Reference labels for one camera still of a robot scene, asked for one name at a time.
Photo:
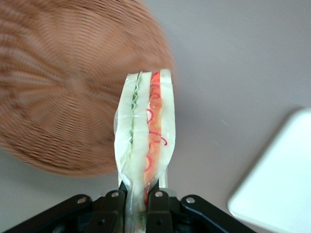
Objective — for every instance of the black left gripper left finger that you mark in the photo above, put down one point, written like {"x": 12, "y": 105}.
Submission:
{"x": 110, "y": 211}

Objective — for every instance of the empty round wicker basket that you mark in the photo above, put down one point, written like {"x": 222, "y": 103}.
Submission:
{"x": 60, "y": 85}

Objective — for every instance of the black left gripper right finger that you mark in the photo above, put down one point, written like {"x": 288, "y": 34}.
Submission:
{"x": 160, "y": 211}

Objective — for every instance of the cream plastic tray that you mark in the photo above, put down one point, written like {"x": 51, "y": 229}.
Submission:
{"x": 279, "y": 174}

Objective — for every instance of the plastic-wrapped sandwich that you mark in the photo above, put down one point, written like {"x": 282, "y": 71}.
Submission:
{"x": 141, "y": 126}

